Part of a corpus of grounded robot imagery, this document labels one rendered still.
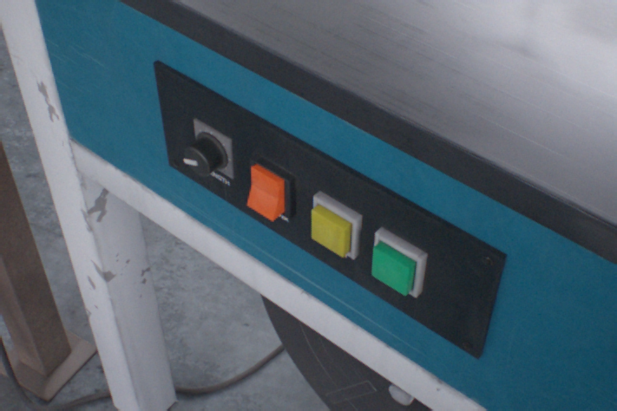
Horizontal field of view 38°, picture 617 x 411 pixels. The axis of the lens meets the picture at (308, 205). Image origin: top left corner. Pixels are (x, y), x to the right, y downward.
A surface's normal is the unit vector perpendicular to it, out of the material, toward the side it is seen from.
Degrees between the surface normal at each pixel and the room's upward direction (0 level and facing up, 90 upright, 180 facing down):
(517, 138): 0
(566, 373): 90
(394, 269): 90
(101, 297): 90
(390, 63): 0
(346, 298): 90
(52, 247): 0
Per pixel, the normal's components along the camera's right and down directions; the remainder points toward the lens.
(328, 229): -0.64, 0.55
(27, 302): 0.84, 0.39
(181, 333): 0.00, -0.70
